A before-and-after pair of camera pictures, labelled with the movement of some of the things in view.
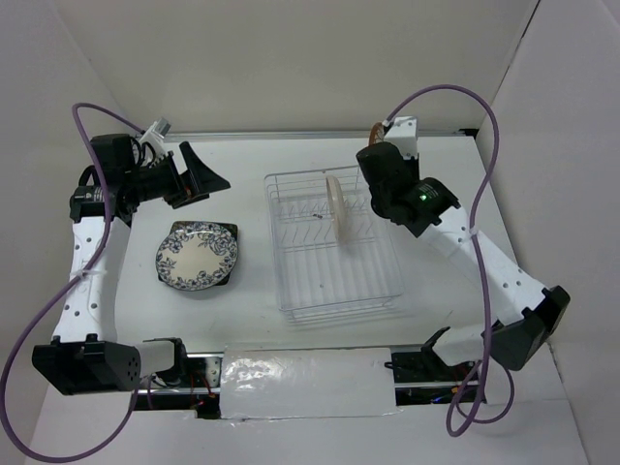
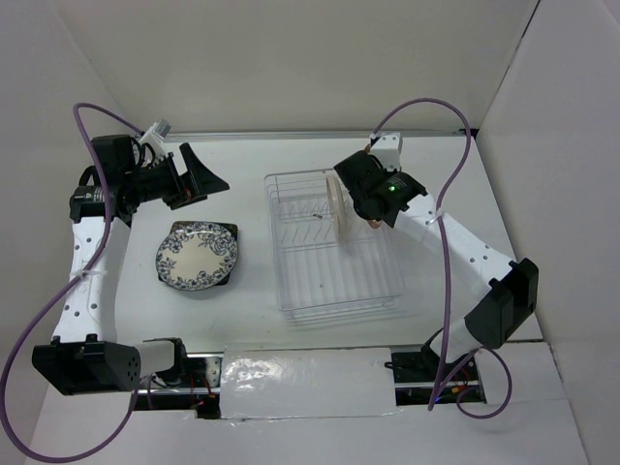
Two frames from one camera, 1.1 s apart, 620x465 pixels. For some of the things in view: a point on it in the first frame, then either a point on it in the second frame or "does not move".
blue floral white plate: (196, 255) does not move
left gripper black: (200, 179) does not move
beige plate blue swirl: (339, 209) does not move
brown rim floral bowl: (377, 134) → (372, 223)
